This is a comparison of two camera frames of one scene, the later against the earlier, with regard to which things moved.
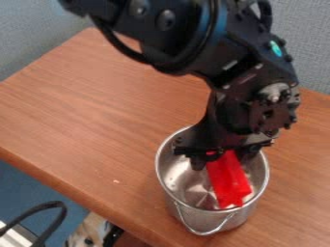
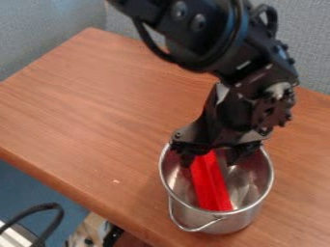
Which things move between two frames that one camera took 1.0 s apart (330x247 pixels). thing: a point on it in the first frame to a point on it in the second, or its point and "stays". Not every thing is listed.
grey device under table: [17, 236] stays
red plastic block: [230, 178] to [208, 180]
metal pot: [190, 191] stays
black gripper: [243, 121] stays
